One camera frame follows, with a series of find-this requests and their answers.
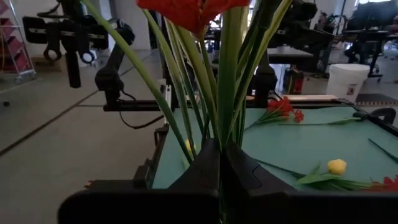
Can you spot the black red case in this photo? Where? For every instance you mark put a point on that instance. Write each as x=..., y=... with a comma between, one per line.
x=297, y=85

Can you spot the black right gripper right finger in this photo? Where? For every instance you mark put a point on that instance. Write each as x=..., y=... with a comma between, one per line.
x=242, y=174

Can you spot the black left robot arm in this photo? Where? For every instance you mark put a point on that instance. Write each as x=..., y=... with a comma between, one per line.
x=265, y=81

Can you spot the short red flower cluster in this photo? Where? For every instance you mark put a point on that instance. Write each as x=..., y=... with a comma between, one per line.
x=387, y=184

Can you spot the red flower bunch green stem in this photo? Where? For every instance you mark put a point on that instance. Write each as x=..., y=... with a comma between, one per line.
x=281, y=107

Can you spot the tall red flower bunch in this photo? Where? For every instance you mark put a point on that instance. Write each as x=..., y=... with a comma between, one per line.
x=228, y=93

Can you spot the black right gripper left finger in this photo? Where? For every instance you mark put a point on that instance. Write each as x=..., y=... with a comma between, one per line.
x=205, y=168

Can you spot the yellow tulip with green leaves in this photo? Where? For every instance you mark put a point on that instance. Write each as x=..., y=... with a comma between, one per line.
x=336, y=166
x=188, y=146

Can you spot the green table mat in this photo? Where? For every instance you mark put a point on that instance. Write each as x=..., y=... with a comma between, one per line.
x=295, y=146

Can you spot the black frame clamp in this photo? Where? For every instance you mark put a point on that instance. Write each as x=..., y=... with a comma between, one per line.
x=384, y=114

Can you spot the white rack with red bins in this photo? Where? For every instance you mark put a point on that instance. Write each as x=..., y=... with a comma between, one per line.
x=14, y=46

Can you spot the black background workstation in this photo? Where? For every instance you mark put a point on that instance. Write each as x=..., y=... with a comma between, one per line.
x=367, y=34

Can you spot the tan cardboard box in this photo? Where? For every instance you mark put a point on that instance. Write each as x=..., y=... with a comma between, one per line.
x=46, y=63

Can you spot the black yellow floor mat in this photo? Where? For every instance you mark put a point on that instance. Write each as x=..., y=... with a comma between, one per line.
x=376, y=99

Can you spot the white plastic bucket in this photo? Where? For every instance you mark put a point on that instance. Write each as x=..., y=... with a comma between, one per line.
x=345, y=77

